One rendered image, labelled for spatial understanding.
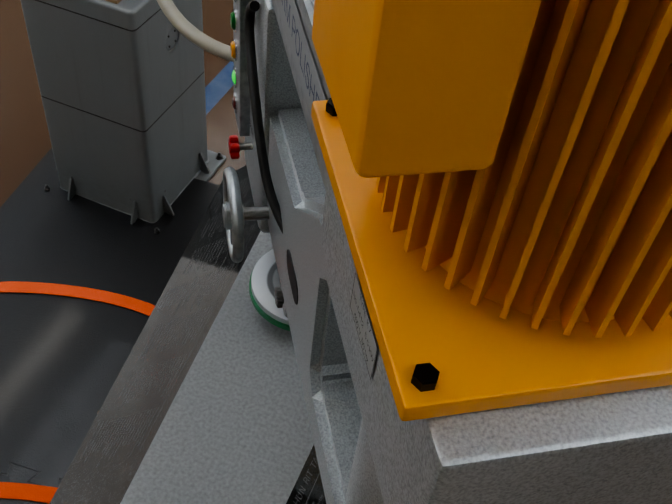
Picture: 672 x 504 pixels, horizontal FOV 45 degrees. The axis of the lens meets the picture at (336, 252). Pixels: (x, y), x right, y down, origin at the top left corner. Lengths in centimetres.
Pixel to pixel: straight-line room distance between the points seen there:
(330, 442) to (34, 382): 168
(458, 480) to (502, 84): 23
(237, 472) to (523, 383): 100
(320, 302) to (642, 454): 48
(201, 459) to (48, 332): 132
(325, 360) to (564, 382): 54
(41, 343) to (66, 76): 83
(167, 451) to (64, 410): 108
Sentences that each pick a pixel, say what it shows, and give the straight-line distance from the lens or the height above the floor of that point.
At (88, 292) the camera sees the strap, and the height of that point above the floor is 2.
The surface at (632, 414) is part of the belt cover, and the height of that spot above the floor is 170.
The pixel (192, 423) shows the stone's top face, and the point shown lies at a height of 83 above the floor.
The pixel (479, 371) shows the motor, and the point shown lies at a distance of 48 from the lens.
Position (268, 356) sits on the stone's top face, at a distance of 156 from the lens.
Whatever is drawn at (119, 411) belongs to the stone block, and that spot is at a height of 70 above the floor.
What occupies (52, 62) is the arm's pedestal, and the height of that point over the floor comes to 58.
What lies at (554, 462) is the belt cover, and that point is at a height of 169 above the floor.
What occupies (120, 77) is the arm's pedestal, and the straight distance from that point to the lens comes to 259.
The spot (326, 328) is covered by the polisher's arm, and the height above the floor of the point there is 135.
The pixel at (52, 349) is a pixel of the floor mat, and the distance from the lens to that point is 264.
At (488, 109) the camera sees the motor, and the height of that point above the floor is 188.
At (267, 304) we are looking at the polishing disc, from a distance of 156.
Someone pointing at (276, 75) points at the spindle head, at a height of 145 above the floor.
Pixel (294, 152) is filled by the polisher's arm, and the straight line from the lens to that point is 109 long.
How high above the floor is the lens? 210
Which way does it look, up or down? 47 degrees down
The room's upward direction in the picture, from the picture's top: 7 degrees clockwise
